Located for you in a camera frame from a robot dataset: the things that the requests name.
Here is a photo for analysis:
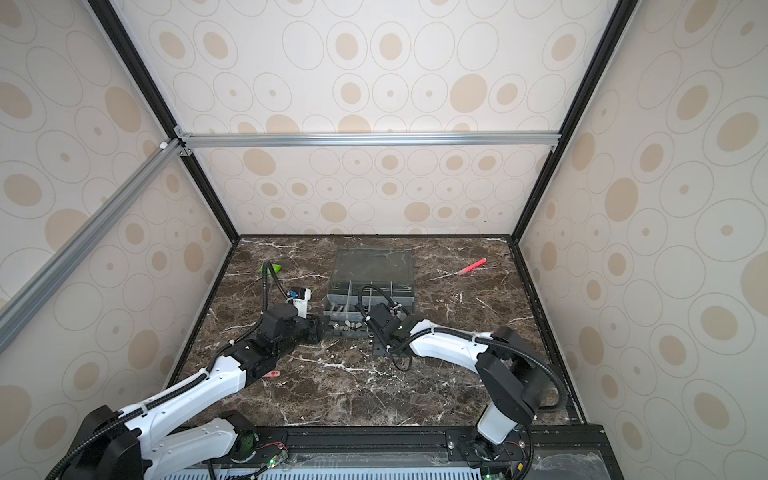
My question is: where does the silver wing nut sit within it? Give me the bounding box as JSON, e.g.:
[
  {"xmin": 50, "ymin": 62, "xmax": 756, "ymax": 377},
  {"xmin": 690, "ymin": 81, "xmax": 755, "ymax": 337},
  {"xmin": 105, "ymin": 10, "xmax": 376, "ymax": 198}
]
[{"xmin": 332, "ymin": 321, "xmax": 363, "ymax": 331}]

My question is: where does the clear plastic organizer box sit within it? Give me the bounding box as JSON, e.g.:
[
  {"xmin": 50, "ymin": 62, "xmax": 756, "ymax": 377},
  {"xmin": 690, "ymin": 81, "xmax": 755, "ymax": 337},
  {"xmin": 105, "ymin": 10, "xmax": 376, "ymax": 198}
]
[{"xmin": 323, "ymin": 247, "xmax": 415, "ymax": 338}]

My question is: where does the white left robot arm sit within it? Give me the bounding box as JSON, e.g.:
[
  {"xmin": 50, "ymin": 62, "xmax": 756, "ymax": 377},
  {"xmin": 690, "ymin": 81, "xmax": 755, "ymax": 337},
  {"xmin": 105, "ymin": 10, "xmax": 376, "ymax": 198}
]
[{"xmin": 47, "ymin": 303, "xmax": 324, "ymax": 479}]

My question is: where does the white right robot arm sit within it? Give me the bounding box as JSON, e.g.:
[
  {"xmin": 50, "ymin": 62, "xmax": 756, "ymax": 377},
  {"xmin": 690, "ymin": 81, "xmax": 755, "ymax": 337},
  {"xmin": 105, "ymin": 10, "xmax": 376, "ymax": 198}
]
[{"xmin": 362, "ymin": 304, "xmax": 564, "ymax": 445}]

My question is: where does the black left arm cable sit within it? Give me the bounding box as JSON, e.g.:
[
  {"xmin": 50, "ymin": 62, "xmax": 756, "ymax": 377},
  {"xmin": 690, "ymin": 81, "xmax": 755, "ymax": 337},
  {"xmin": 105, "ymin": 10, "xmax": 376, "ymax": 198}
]
[{"xmin": 44, "ymin": 259, "xmax": 295, "ymax": 480}]

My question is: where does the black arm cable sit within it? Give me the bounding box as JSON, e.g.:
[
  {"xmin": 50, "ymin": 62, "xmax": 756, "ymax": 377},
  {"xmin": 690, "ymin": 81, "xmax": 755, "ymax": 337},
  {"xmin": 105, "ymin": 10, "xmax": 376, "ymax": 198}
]
[
  {"xmin": 357, "ymin": 284, "xmax": 569, "ymax": 414},
  {"xmin": 44, "ymin": 259, "xmax": 295, "ymax": 480}
]

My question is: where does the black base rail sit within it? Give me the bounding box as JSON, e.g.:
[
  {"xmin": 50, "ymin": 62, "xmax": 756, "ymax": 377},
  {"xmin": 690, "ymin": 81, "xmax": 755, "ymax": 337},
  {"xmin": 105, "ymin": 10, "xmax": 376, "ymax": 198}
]
[{"xmin": 201, "ymin": 425, "xmax": 623, "ymax": 479}]

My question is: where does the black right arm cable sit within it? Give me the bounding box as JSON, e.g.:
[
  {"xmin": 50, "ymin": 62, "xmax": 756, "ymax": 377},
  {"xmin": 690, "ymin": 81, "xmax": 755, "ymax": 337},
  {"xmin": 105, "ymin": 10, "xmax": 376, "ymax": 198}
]
[{"xmin": 357, "ymin": 284, "xmax": 569, "ymax": 414}]

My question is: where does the silver aluminium frame bar back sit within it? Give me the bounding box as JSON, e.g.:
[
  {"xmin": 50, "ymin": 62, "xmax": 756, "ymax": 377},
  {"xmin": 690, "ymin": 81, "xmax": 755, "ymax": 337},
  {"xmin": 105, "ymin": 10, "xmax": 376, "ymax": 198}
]
[{"xmin": 181, "ymin": 131, "xmax": 561, "ymax": 148}]

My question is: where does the silver aluminium frame bar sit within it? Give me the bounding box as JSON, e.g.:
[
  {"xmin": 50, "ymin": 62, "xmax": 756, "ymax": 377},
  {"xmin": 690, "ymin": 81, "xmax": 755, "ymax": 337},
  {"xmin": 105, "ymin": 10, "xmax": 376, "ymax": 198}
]
[
  {"xmin": 181, "ymin": 131, "xmax": 561, "ymax": 148},
  {"xmin": 1, "ymin": 139, "xmax": 182, "ymax": 350}
]

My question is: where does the silver aluminium frame bar left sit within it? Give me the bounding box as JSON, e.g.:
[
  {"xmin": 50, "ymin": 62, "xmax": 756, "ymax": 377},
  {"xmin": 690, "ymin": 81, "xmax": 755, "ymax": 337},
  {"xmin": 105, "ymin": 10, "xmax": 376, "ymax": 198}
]
[{"xmin": 1, "ymin": 139, "xmax": 182, "ymax": 350}]

